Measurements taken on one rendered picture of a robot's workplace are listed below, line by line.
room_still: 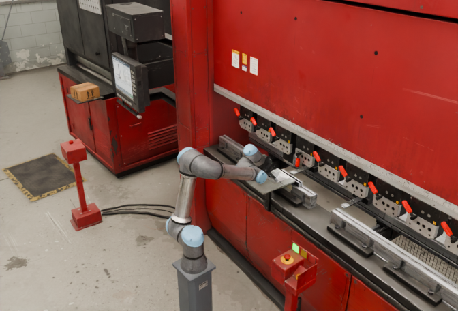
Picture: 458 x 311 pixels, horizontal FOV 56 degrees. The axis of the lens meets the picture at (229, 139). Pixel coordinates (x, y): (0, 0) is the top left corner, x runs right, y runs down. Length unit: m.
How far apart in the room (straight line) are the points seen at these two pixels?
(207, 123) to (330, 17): 1.49
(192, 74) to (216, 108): 0.37
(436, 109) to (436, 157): 0.22
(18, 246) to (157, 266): 1.26
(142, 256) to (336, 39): 2.42
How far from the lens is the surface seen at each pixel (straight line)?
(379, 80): 2.17
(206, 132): 3.46
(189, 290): 2.54
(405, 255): 2.46
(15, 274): 3.98
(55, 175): 5.16
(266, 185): 2.78
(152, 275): 3.64
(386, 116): 2.18
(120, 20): 3.31
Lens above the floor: 2.47
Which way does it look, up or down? 26 degrees down
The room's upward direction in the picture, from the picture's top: straight up
